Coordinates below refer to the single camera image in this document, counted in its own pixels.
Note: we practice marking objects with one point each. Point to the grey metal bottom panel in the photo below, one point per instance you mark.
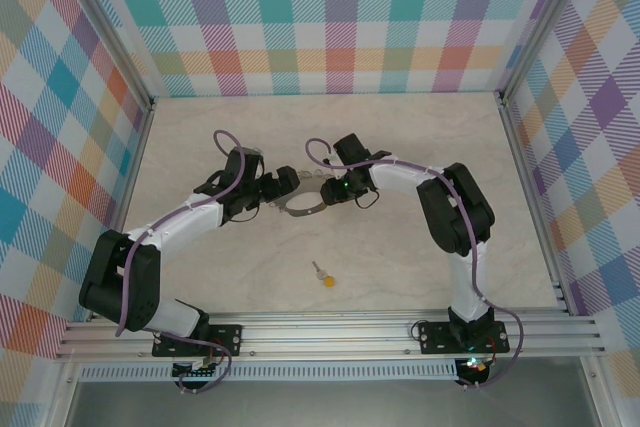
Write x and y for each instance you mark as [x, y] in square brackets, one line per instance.
[325, 407]

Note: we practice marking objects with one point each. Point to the key with yellow head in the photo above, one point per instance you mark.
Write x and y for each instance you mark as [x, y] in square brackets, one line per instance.
[329, 281]

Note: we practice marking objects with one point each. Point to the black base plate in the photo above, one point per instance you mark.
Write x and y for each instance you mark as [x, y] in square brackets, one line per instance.
[432, 339]
[227, 339]

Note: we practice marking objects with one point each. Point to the small circuit board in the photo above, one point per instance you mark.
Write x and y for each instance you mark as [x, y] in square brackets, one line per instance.
[475, 367]
[200, 369]

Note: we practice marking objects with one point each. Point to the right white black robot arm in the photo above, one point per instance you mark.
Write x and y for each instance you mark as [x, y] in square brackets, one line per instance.
[395, 182]

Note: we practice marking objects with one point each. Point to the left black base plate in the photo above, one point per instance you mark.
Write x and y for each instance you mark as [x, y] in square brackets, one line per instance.
[227, 339]

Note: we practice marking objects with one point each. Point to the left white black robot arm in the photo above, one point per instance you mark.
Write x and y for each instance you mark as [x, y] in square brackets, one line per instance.
[195, 219]

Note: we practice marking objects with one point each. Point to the aluminium rail frame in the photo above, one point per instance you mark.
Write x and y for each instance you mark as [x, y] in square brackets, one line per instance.
[325, 332]

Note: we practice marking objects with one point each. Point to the aluminium corner post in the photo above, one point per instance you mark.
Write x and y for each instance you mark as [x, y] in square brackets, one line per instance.
[542, 22]
[110, 27]

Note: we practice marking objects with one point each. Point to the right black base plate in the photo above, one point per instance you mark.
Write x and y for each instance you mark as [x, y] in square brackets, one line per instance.
[432, 339]

